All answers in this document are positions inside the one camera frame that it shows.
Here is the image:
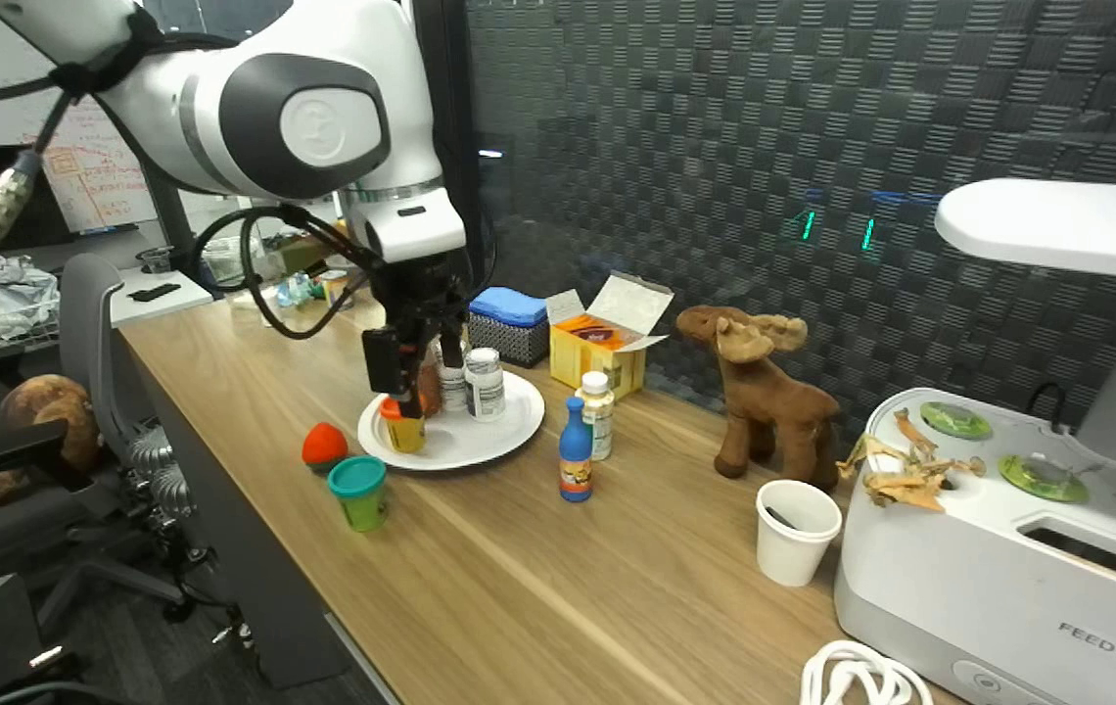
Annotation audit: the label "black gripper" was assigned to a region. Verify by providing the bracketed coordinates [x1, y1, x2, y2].
[360, 250, 470, 400]

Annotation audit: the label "spice jar orange lid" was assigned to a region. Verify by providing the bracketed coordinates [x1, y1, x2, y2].
[410, 348, 446, 422]

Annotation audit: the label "yellow dough tub orange lid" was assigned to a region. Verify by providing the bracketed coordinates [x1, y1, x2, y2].
[377, 391, 429, 458]

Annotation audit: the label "white round plate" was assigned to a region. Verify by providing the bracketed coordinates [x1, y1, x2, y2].
[352, 369, 549, 472]

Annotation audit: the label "grey woven basket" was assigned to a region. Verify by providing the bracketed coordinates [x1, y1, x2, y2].
[464, 308, 552, 369]

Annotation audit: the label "folded blue cloth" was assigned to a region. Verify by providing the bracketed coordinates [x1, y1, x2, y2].
[464, 280, 552, 330]

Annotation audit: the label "orange ball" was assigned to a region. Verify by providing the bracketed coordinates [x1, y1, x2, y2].
[296, 419, 352, 477]

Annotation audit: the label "small teal object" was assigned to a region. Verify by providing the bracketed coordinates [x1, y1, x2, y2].
[276, 270, 325, 314]

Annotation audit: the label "open yellow cardboard box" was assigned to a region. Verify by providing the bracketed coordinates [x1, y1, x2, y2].
[543, 270, 676, 403]

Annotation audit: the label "small blue bottle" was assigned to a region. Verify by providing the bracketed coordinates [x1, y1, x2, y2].
[554, 391, 599, 509]

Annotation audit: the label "white bottle green label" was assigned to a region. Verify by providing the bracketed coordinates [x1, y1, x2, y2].
[575, 369, 618, 467]

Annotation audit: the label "white cabinet box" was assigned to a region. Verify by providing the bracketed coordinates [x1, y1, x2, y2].
[107, 265, 216, 330]

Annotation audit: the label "black slanted pole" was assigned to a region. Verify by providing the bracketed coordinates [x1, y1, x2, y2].
[139, 167, 224, 298]

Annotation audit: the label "black remote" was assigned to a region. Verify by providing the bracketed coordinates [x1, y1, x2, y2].
[126, 276, 182, 305]

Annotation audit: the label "grey office chair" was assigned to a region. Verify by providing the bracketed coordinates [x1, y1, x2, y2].
[0, 242, 257, 660]

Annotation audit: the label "brown moose plush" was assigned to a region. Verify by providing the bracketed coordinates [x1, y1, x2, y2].
[675, 302, 847, 494]

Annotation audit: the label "round brown plush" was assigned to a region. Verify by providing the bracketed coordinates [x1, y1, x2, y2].
[0, 369, 102, 518]

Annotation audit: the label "white paper cup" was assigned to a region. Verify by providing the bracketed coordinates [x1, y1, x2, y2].
[753, 477, 847, 590]

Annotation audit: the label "dried tan plant roots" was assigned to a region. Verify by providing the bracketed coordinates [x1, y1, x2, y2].
[834, 406, 990, 518]

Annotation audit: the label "green fruit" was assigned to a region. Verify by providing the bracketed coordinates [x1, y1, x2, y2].
[917, 400, 994, 441]

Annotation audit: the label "white hydroponic planter with lamp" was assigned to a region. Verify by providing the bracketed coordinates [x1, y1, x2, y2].
[831, 177, 1116, 705]

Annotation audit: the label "green planter pod lid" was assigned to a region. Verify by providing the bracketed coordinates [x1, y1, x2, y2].
[994, 450, 1092, 509]

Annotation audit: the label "black looped camera cable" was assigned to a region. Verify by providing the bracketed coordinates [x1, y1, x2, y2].
[193, 198, 386, 345]

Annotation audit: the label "coiled white cable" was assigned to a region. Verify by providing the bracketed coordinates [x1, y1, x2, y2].
[796, 635, 936, 705]

